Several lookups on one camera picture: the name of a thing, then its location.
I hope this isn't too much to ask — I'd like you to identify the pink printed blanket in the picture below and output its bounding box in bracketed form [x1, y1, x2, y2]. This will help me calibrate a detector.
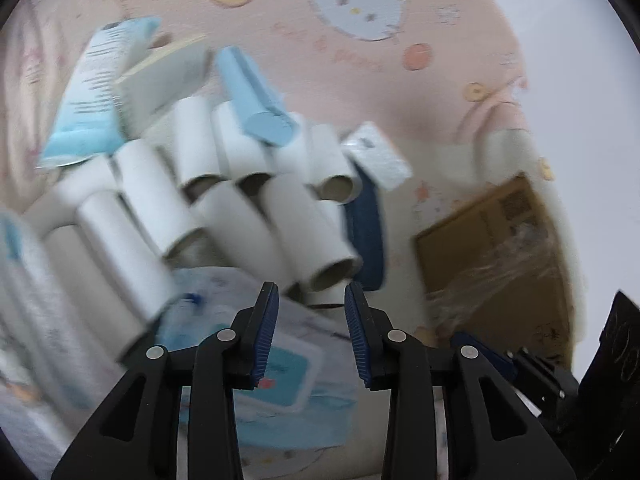
[0, 0, 586, 480]

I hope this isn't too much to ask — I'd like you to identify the blue wet wipes pack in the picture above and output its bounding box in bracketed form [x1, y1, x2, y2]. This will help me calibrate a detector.
[160, 267, 351, 448]

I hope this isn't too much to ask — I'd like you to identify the light blue lint roller case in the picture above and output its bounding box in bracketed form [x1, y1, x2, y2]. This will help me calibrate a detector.
[216, 46, 296, 147]

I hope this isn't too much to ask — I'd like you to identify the pile of white paper rolls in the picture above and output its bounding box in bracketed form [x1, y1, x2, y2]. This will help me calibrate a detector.
[20, 95, 366, 366]

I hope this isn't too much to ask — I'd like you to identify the brown cardboard box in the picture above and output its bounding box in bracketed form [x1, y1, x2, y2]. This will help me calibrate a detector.
[412, 172, 576, 368]

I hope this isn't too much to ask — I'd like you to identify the dark blue pouch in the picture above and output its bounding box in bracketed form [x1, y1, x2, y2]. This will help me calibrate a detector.
[342, 160, 388, 291]

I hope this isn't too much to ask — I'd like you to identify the plain white box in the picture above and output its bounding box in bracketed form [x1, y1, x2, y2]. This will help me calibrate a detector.
[114, 35, 213, 136]

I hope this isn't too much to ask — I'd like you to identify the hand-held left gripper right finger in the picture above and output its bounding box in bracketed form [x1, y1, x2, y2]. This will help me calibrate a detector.
[344, 281, 578, 480]

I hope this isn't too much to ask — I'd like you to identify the white plastic packet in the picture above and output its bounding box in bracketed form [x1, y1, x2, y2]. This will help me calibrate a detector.
[0, 210, 101, 411]

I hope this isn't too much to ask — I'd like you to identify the white tissue packet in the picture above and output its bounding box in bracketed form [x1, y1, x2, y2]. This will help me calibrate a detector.
[341, 121, 413, 191]

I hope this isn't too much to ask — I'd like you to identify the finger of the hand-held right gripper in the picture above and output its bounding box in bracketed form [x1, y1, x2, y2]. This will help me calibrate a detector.
[450, 331, 580, 423]

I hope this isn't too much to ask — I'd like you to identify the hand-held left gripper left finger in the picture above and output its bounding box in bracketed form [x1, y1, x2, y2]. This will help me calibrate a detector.
[51, 281, 280, 480]

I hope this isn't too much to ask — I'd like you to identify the blue and white flat packet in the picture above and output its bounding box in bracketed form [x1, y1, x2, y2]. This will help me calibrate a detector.
[37, 16, 163, 168]

